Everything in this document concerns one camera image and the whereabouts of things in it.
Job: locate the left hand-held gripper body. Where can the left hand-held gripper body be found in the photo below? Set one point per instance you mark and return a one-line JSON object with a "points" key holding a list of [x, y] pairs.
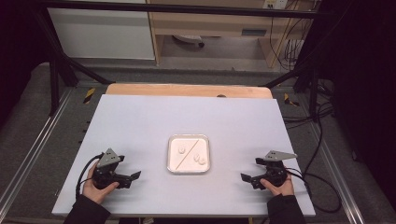
{"points": [[107, 168]]}

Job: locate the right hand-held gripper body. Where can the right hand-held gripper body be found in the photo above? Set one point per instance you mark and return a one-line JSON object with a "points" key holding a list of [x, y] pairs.
{"points": [[274, 171]]}

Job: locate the white square tray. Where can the white square tray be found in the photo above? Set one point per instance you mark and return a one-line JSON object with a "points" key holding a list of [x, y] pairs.
{"points": [[200, 146]]}

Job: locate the thin wooden skewer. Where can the thin wooden skewer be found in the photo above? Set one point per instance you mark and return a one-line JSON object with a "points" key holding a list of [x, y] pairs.
{"points": [[186, 155]]}

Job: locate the person's right hand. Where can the person's right hand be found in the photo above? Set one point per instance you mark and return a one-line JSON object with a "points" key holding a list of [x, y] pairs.
{"points": [[281, 189]]}

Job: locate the person's left hand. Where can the person's left hand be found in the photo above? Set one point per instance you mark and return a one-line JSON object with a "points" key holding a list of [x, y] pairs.
{"points": [[93, 193]]}

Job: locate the white board sheet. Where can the white board sheet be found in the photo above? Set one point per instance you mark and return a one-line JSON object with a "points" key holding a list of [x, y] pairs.
{"points": [[140, 124]]}

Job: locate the yellow black tape marker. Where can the yellow black tape marker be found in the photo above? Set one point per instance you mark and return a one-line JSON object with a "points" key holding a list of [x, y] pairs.
{"points": [[289, 101], [89, 95]]}

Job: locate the wooden table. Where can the wooden table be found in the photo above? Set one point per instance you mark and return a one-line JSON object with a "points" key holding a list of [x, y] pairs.
{"points": [[186, 90]]}

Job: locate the black curtain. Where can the black curtain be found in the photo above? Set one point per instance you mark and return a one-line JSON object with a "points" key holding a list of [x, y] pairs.
{"points": [[15, 46], [367, 77]]}

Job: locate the white cabinet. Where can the white cabinet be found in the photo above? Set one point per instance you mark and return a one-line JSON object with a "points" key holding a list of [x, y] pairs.
{"points": [[102, 34]]}

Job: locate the white chair base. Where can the white chair base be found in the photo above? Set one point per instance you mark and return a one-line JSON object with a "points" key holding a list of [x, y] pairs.
{"points": [[186, 38]]}

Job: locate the light wooden desk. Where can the light wooden desk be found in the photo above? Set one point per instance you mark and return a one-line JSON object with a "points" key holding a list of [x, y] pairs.
{"points": [[211, 25]]}

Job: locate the aluminium floor rail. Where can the aluminium floor rail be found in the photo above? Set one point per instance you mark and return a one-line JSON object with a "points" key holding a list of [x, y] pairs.
{"points": [[336, 168], [37, 140]]}

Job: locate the white wall socket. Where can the white wall socket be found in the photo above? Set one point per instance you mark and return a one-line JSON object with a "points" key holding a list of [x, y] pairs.
{"points": [[275, 3]]}

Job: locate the black metal frame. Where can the black metal frame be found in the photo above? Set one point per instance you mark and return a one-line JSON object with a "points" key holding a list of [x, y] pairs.
{"points": [[186, 8]]}

